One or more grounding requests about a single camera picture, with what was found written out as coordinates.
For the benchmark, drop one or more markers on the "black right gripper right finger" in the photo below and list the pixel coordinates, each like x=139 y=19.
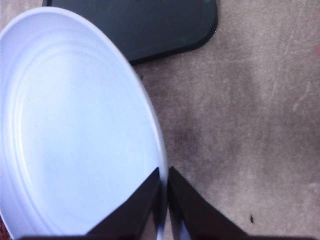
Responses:
x=191 y=217

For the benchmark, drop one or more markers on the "black rectangular tray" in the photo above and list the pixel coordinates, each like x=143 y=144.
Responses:
x=149 y=29

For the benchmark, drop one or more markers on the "blue round plate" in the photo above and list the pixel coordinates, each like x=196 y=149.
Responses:
x=78 y=130

